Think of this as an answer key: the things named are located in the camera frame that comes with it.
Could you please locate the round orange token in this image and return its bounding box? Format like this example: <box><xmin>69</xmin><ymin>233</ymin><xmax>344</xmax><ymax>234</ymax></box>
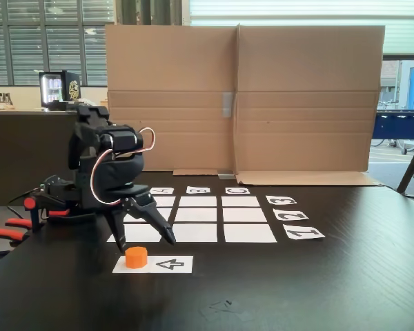
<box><xmin>125</xmin><ymin>245</ymin><xmax>148</xmax><ymax>269</ymax></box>

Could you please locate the white nine-square grid sheet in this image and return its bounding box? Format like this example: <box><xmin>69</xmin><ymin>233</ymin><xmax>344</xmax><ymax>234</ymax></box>
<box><xmin>106</xmin><ymin>195</ymin><xmax>277</xmax><ymax>244</ymax></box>

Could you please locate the white arrow paper sheet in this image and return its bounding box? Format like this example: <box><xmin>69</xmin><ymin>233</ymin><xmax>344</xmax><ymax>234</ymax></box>
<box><xmin>111</xmin><ymin>254</ymin><xmax>195</xmax><ymax>275</ymax></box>

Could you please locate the dark counter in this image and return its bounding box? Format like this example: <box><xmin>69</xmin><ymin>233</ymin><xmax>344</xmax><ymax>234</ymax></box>
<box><xmin>0</xmin><ymin>109</ymin><xmax>108</xmax><ymax>207</ymax></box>

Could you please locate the orange black bar clamp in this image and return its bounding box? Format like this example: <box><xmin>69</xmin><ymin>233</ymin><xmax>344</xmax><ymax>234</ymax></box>
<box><xmin>0</xmin><ymin>196</ymin><xmax>72</xmax><ymax>259</ymax></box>

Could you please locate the black mini fridge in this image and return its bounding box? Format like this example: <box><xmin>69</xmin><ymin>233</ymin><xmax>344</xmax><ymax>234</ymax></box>
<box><xmin>38</xmin><ymin>70</ymin><xmax>81</xmax><ymax>112</ymax></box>

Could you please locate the paper sheet number 3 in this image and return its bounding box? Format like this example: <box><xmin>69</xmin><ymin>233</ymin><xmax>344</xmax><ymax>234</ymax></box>
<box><xmin>265</xmin><ymin>194</ymin><xmax>297</xmax><ymax>208</ymax></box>

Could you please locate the paper sheet number 2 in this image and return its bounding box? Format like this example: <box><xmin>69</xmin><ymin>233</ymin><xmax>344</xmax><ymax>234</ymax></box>
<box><xmin>273</xmin><ymin>208</ymin><xmax>310</xmax><ymax>221</ymax></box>

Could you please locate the paper sheet number 1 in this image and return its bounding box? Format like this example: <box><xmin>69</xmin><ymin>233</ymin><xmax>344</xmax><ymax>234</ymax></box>
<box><xmin>282</xmin><ymin>223</ymin><xmax>326</xmax><ymax>240</ymax></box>

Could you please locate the brown cardboard screen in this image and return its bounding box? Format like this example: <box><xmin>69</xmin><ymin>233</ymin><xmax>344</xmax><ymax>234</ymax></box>
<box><xmin>104</xmin><ymin>23</ymin><xmax>386</xmax><ymax>187</ymax></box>

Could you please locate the white red servo cable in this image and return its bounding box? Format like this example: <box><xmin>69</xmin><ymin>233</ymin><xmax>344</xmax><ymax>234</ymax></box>
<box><xmin>89</xmin><ymin>127</ymin><xmax>157</xmax><ymax>206</ymax></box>

